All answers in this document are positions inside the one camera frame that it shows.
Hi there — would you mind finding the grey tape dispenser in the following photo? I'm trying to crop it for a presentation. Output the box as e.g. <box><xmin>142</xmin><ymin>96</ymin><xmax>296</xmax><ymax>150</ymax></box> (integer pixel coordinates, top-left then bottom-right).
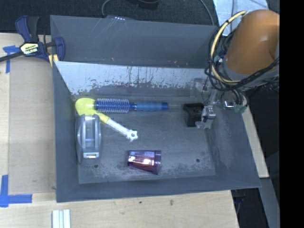
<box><xmin>75</xmin><ymin>114</ymin><xmax>103</xmax><ymax>167</ymax></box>

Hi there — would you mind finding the yellow and white handled tool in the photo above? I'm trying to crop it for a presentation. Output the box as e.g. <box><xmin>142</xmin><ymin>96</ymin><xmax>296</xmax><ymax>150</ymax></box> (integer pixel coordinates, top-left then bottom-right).
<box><xmin>75</xmin><ymin>97</ymin><xmax>139</xmax><ymax>142</ymax></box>

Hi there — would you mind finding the purple plastic cup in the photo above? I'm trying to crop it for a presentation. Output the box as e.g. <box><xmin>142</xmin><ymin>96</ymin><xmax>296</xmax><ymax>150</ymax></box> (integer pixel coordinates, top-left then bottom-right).
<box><xmin>127</xmin><ymin>150</ymin><xmax>162</xmax><ymax>175</ymax></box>

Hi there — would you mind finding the grey metal bin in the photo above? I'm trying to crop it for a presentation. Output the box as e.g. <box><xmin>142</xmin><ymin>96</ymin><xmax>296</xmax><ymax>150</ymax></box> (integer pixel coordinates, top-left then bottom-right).
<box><xmin>49</xmin><ymin>15</ymin><xmax>262</xmax><ymax>203</ymax></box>

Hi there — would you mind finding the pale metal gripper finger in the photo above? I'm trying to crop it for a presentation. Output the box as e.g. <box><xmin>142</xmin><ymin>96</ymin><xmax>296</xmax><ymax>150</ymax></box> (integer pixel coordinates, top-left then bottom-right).
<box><xmin>192</xmin><ymin>78</ymin><xmax>209</xmax><ymax>97</ymax></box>
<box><xmin>195</xmin><ymin>105</ymin><xmax>217</xmax><ymax>130</ymax></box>

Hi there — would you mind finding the blue round hairbrush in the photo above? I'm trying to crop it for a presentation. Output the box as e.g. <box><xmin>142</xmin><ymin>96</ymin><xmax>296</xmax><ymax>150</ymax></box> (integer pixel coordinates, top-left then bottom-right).
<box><xmin>95</xmin><ymin>98</ymin><xmax>170</xmax><ymax>114</ymax></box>

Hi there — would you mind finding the black rectangular block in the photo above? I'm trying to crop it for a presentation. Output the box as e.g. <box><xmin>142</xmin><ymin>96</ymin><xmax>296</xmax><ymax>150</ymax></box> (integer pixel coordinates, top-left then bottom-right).
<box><xmin>182</xmin><ymin>103</ymin><xmax>205</xmax><ymax>128</ymax></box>

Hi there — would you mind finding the black cylinder on white bracket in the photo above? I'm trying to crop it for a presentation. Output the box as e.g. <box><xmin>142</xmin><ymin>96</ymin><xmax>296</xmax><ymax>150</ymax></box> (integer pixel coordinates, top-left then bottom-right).
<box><xmin>221</xmin><ymin>98</ymin><xmax>236</xmax><ymax>111</ymax></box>

